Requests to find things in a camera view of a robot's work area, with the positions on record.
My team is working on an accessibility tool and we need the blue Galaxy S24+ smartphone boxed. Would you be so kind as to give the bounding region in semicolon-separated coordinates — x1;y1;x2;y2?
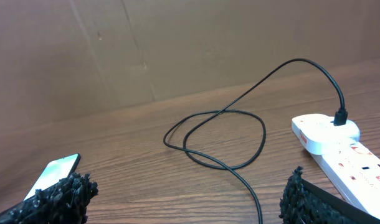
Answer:
0;152;82;220

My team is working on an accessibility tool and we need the white charger plug adapter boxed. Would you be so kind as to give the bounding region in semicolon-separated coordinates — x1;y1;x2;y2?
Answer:
292;114;361;156

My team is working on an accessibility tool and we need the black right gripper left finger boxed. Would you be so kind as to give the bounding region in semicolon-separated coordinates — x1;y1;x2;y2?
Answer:
0;172;98;224

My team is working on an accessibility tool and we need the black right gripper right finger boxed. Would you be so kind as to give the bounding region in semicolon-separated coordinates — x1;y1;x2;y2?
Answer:
279;166;380;224

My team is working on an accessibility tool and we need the white power strip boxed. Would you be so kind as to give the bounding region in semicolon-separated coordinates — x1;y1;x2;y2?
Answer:
312;142;380;219

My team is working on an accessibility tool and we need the brown cardboard panel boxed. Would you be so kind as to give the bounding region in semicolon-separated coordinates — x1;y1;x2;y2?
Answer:
0;1;380;133

